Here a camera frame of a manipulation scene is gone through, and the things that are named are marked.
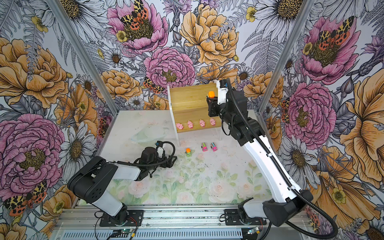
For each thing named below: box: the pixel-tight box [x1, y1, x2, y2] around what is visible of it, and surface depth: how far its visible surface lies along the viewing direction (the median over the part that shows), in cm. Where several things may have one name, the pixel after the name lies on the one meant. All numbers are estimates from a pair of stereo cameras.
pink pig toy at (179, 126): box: [176, 123, 184, 130], surface depth 91 cm
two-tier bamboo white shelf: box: [167, 83, 222, 147], surface depth 89 cm
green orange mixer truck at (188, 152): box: [185, 147, 192, 157], surface depth 98 cm
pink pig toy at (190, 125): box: [187, 120, 194, 129], surface depth 92 cm
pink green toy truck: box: [201, 142, 208, 152], surface depth 101 cm
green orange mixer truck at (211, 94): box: [208, 91, 215, 98], surface depth 66 cm
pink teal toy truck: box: [210, 142, 218, 152], surface depth 101 cm
